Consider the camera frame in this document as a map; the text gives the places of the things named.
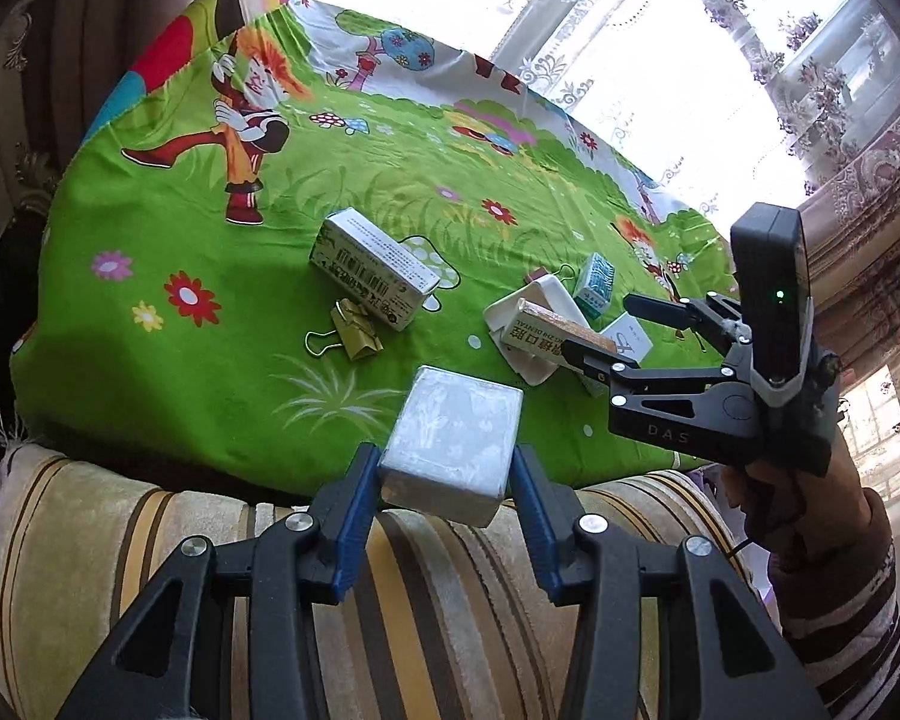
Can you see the white and green barcode box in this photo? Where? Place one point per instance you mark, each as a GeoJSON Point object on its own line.
{"type": "Point", "coordinates": [367, 262]}

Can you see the patterned mauve curtain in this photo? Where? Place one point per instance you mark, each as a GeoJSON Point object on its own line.
{"type": "Point", "coordinates": [885, 187]}

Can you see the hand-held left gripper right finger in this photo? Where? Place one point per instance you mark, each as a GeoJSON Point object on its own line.
{"type": "Point", "coordinates": [532, 517]}

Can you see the white lace sheer curtain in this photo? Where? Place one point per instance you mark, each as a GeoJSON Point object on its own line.
{"type": "Point", "coordinates": [795, 30]}

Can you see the white plastic case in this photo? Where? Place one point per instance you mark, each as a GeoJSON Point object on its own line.
{"type": "Point", "coordinates": [551, 292]}

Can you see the green binder clip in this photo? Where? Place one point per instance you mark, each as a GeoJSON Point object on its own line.
{"type": "Point", "coordinates": [356, 334]}

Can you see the small white box with logo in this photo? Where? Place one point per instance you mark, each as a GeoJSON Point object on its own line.
{"type": "Point", "coordinates": [630, 337]}

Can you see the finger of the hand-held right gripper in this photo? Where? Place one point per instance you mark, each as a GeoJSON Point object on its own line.
{"type": "Point", "coordinates": [592, 356]}
{"type": "Point", "coordinates": [660, 307]}

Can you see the white window frame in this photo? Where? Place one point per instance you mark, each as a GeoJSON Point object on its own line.
{"type": "Point", "coordinates": [562, 7]}

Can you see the striped plush cushion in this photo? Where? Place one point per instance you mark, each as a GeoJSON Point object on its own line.
{"type": "Point", "coordinates": [82, 540]}

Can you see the cream carton box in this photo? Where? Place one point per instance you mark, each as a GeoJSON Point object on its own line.
{"type": "Point", "coordinates": [547, 330]}

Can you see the pink binder clip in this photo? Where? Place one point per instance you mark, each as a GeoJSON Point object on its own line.
{"type": "Point", "coordinates": [538, 275]}

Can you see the green cartoon printed tablecloth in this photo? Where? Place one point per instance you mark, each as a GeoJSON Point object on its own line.
{"type": "Point", "coordinates": [195, 390]}

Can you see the teal box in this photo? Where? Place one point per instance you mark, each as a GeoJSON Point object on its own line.
{"type": "Point", "coordinates": [596, 285]}

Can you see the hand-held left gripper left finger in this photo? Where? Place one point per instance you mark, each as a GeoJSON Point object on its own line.
{"type": "Point", "coordinates": [356, 517]}

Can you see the person's right hand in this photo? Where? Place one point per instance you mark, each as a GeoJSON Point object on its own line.
{"type": "Point", "coordinates": [795, 502]}

